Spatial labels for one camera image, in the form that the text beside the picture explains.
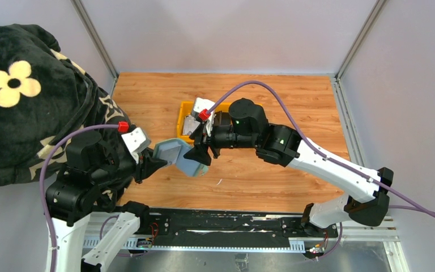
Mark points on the left aluminium frame post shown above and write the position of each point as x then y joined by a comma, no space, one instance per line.
82,13

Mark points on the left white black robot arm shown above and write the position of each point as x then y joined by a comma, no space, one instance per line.
84,184

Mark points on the right aluminium frame post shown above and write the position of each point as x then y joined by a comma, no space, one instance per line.
360,38

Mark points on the aluminium frame post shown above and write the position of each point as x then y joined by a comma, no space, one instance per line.
360,38
82,13

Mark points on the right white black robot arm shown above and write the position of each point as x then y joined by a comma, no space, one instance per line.
363,200

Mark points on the middle yellow bin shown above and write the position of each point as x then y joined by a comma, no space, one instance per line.
221,109

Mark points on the green card holder wallet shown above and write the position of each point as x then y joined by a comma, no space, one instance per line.
173,151

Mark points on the black floral blanket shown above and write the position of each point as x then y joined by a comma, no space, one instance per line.
44,96

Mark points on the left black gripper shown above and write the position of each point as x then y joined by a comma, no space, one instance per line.
141,165

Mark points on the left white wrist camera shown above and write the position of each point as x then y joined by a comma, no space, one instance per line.
136,142

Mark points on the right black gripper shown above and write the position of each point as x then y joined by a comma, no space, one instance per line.
207,141

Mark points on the silver cards in left bin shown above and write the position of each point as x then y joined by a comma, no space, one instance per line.
189,125

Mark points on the yellow bin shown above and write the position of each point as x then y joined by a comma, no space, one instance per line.
185,109
221,109

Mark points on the black card holder in bin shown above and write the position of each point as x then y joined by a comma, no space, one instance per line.
222,118

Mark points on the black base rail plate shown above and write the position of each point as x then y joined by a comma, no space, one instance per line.
219,229

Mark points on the left yellow bin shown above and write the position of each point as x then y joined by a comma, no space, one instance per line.
185,109

